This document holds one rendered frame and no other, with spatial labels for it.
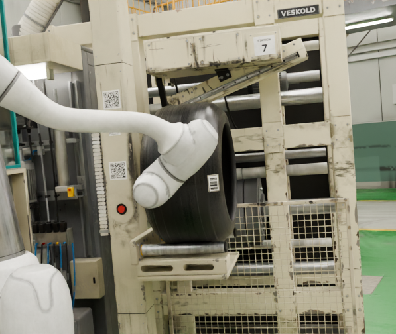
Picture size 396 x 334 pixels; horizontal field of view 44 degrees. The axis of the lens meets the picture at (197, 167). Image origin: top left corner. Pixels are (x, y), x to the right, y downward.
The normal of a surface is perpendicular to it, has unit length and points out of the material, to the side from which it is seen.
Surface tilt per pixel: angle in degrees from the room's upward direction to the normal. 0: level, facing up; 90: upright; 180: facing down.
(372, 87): 90
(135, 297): 90
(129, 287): 90
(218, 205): 107
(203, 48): 90
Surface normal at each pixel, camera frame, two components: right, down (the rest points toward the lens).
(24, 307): -0.01, -0.20
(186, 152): 0.06, 0.38
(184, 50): -0.20, 0.07
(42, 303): 0.44, -0.33
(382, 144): -0.54, 0.09
